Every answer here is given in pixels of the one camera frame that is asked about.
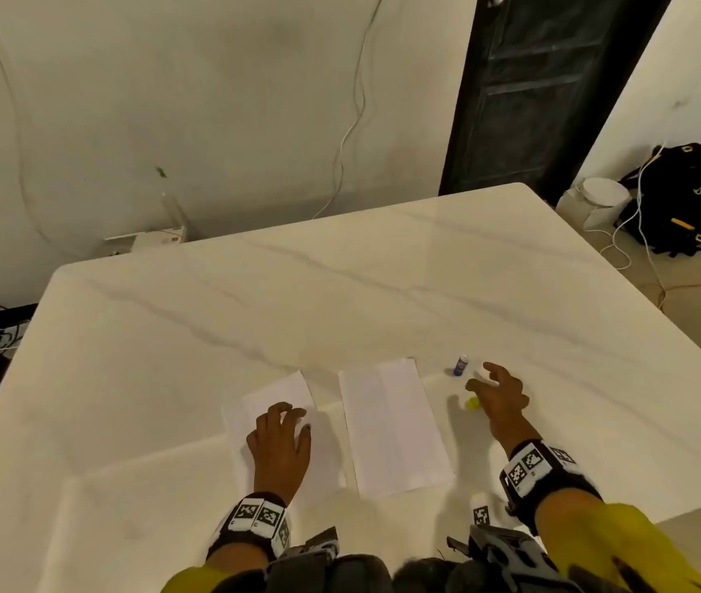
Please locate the person's left middle finger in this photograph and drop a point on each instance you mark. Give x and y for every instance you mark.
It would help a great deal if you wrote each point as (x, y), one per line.
(283, 410)

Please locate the person's right thumb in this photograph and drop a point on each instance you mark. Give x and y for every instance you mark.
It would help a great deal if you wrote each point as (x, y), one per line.
(479, 385)

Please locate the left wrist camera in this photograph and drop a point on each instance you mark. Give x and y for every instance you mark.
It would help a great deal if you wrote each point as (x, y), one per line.
(307, 549)

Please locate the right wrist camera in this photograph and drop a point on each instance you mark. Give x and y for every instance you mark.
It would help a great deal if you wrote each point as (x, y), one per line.
(505, 558)

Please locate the white folded paper sheet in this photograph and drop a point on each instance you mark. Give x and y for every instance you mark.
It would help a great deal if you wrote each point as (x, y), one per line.
(390, 426)

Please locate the small white cap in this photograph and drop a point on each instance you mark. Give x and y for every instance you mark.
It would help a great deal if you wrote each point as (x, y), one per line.
(481, 372)

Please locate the white paper sheet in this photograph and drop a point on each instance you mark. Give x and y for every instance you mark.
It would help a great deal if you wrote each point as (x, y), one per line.
(390, 426)
(326, 456)

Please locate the person's left thumb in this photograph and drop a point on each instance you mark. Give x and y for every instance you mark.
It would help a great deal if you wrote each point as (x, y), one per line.
(305, 447)

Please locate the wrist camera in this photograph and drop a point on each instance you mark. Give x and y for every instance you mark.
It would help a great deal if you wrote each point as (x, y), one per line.
(307, 549)
(505, 558)

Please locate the right wristband with marker tags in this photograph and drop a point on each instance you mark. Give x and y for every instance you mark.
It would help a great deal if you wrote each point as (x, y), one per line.
(536, 469)

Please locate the black backpack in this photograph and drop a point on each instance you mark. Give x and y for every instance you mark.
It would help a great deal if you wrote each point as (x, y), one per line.
(690, 197)

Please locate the person's left hand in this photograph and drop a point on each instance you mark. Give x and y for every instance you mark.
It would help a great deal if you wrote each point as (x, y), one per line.
(277, 453)

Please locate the left wristband with marker tags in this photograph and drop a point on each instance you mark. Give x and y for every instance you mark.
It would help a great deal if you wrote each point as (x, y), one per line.
(255, 518)

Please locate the white plastic jar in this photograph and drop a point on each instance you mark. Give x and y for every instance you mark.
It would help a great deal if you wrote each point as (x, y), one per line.
(601, 200)

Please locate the small yellow cap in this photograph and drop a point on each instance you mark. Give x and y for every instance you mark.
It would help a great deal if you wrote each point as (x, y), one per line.
(473, 402)

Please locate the blue glue stick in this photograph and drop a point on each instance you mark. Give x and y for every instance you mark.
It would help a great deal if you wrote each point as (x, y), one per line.
(461, 365)

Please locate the person's left forearm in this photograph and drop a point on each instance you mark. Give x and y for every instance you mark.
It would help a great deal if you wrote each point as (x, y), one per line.
(227, 565)

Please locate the black wooden door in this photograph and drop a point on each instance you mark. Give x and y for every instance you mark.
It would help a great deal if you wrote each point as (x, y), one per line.
(542, 86)

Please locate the white power strip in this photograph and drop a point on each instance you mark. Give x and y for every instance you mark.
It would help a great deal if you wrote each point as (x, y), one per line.
(150, 239)

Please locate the person's right hand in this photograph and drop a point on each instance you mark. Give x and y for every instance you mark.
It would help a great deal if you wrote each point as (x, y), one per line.
(505, 404)

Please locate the person's left little finger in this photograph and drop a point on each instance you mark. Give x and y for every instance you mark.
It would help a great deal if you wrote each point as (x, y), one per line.
(251, 439)

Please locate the person's right forearm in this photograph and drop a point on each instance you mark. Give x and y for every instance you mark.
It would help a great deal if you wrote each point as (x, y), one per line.
(610, 543)

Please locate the wristband with marker tags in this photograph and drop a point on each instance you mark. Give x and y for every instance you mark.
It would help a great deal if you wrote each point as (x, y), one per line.
(536, 469)
(255, 518)

